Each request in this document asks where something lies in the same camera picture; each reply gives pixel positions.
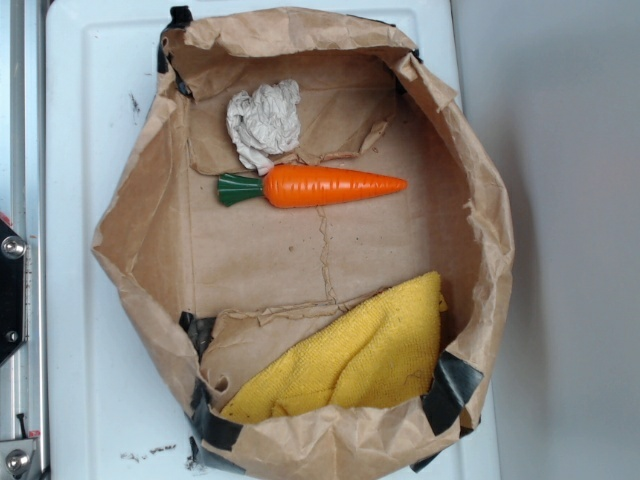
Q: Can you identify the brown paper bag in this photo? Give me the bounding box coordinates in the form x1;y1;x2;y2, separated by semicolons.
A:
92;7;515;479

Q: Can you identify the yellow microfiber cloth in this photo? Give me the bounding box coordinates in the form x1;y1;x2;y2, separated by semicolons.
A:
221;271;447;424

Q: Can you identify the orange plastic toy carrot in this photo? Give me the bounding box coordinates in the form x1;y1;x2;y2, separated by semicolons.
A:
217;165;408;208

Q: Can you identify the black metal bracket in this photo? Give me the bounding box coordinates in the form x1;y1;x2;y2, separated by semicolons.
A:
0;220;27;365

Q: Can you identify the aluminium frame rail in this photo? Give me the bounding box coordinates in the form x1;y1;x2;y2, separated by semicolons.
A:
1;1;51;479

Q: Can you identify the crumpled white paper ball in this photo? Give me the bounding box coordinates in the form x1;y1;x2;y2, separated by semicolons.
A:
226;79;301;176

